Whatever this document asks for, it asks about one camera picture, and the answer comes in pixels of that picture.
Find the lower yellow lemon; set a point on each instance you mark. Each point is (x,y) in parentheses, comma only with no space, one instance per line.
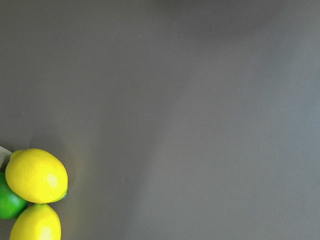
(37,222)

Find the upper yellow lemon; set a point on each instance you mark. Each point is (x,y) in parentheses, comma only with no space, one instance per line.
(36,176)

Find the yellow lemon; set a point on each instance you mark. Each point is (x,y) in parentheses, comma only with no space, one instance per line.
(36,176)
(37,222)

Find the green lime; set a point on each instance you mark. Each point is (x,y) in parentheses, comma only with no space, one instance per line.
(11,205)

